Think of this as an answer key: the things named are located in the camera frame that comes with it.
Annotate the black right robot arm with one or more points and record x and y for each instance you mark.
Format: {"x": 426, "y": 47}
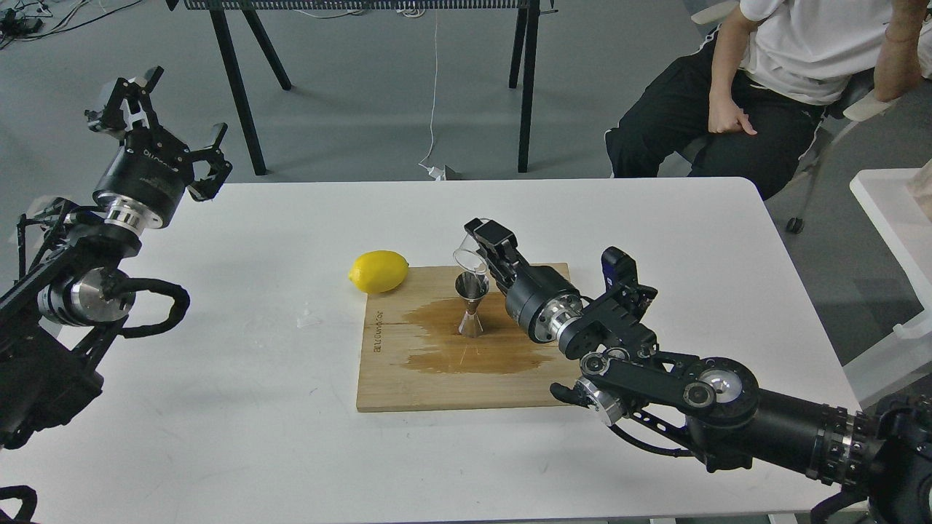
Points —
{"x": 712, "y": 409}

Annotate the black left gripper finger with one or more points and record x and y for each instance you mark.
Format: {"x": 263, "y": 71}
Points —
{"x": 207, "y": 187}
{"x": 126, "y": 105}

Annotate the person's right hand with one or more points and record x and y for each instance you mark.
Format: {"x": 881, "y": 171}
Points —
{"x": 724, "y": 116}

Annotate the seated person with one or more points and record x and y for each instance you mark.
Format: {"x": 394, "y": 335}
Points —
{"x": 783, "y": 63}

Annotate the office chair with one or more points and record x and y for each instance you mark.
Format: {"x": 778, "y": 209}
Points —
{"x": 857, "y": 104}

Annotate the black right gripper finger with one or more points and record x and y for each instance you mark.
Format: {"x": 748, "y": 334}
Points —
{"x": 498, "y": 243}

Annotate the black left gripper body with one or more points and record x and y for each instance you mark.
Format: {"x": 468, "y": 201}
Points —
{"x": 149, "y": 170}

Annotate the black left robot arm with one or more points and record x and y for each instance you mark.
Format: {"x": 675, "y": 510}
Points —
{"x": 71, "y": 300}

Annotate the steel double jigger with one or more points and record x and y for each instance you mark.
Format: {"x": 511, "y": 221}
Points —
{"x": 472, "y": 289}

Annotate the clear glass measuring cup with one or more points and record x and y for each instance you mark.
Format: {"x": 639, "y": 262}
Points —
{"x": 469, "y": 255}

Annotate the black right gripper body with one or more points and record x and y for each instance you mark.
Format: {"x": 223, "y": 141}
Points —
{"x": 540, "y": 299}

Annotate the yellow lemon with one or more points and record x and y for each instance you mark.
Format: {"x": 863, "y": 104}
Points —
{"x": 377, "y": 272}

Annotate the wooden cutting board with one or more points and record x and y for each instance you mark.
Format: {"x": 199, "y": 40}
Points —
{"x": 413, "y": 358}

